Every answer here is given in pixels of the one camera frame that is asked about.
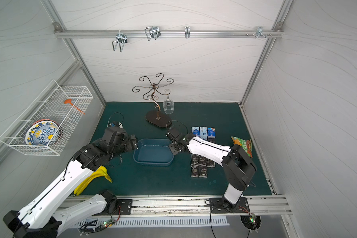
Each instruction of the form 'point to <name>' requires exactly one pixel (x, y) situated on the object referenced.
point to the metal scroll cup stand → (158, 118)
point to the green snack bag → (246, 145)
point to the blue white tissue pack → (196, 130)
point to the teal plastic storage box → (152, 151)
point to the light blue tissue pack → (204, 133)
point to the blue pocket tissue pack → (211, 133)
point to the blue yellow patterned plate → (43, 132)
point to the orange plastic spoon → (69, 101)
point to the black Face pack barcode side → (203, 161)
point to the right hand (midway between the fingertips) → (175, 144)
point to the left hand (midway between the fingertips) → (131, 141)
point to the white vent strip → (141, 222)
